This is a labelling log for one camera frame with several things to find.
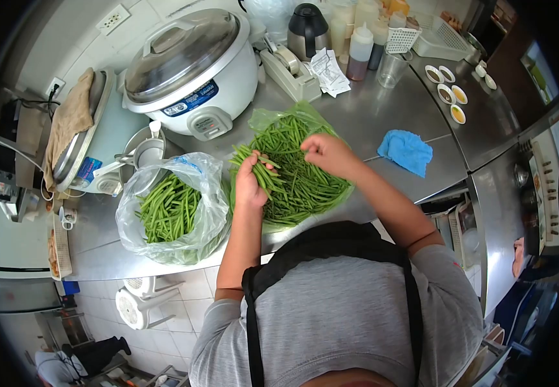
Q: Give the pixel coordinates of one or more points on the person's right hand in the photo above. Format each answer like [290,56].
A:
[335,155]

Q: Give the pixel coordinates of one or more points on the person's left hand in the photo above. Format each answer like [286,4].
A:
[249,186]

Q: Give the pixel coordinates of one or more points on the person's left thumb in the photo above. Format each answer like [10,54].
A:
[269,170]

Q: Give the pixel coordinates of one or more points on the person's left fingers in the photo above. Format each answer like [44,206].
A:
[255,155]

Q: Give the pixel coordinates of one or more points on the person's right fingers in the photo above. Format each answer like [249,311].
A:
[312,145]

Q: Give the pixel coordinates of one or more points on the bunch of green beans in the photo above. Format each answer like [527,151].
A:
[265,180]

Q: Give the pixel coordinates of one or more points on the pile of loose green beans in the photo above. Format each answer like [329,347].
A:
[303,188]

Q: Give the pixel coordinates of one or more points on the green plastic bag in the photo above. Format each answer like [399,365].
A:
[272,118]

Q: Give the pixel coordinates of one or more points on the clear plastic bag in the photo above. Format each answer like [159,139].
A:
[209,179]

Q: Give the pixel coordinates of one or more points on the beige tape dispenser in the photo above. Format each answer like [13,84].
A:
[291,77]

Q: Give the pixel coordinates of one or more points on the paper receipts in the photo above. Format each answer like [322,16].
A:
[330,72]

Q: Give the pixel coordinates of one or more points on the blue cloth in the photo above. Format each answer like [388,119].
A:
[405,151]

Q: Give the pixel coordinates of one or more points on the large white rice cooker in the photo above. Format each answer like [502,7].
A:
[197,72]

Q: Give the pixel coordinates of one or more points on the bagged heap of green beans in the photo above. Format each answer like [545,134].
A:
[170,213]

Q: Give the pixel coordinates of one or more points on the group of squeeze bottles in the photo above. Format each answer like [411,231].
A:
[359,51]

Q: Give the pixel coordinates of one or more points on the white scoop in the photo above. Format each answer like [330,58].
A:
[149,150]

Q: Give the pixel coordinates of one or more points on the clear plastic cup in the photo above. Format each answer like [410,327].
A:
[391,71]

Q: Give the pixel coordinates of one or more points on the black steel thermos jug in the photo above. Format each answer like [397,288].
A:
[307,31]

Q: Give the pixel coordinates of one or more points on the metal bowl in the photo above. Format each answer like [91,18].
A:
[132,145]

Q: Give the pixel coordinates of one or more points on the small white plastic basket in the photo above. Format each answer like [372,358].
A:
[401,39]

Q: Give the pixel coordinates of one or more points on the group of small sauce dishes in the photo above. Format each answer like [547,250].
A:
[446,94]

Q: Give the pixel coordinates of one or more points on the steel lidded rice cooker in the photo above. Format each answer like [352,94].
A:
[112,135]

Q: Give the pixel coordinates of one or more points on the person's body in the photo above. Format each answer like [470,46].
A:
[337,309]

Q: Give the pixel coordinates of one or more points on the large white plastic basket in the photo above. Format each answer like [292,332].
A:
[436,46]

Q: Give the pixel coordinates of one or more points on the white plastic stool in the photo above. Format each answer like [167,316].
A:
[134,309]
[146,284]

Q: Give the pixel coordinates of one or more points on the beige towel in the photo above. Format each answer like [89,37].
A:
[69,121]

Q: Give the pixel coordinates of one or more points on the white mug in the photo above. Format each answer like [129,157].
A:
[68,218]

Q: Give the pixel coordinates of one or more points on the white tray with food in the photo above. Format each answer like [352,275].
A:
[59,251]

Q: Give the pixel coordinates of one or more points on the steel oven with knobs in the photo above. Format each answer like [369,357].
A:
[543,193]

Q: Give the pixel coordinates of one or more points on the grey counter machine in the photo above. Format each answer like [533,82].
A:
[6,164]

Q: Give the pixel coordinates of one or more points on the white wall socket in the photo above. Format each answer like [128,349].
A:
[112,19]

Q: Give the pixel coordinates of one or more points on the wall socket with black plug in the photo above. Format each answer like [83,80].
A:
[55,88]

